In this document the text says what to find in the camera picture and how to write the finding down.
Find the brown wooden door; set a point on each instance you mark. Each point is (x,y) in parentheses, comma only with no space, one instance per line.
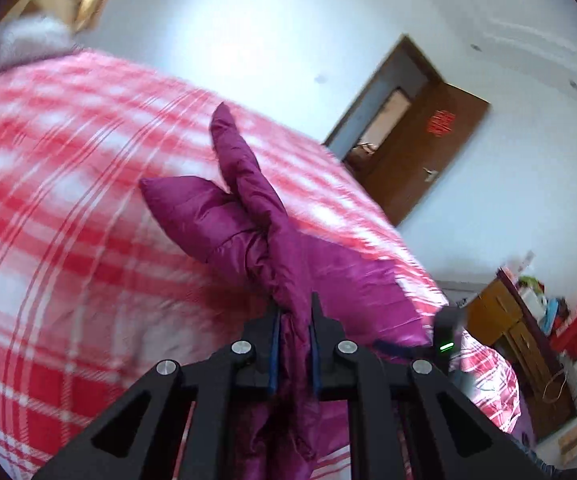
(418,160)

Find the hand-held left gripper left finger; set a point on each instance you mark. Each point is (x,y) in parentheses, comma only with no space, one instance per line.
(273,355)

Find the magenta down jacket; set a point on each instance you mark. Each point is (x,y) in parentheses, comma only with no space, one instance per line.
(278,240)

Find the wooden cabinet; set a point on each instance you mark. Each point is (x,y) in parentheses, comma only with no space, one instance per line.
(528,355)

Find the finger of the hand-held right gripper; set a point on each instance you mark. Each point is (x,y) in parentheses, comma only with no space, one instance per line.
(403,347)

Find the stack of colourful boxes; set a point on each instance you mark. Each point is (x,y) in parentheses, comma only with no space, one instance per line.
(573,330)

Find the dark door frame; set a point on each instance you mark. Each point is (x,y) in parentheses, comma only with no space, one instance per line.
(368,95)

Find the red paper door decoration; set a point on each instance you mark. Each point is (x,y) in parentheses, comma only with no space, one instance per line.
(442,122)

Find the red plaid bed sheet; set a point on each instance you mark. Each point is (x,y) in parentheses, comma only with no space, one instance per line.
(68,210)

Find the striped pillow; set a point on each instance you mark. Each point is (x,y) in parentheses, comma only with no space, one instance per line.
(28,40)

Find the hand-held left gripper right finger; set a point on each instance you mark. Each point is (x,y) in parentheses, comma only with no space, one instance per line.
(315,355)

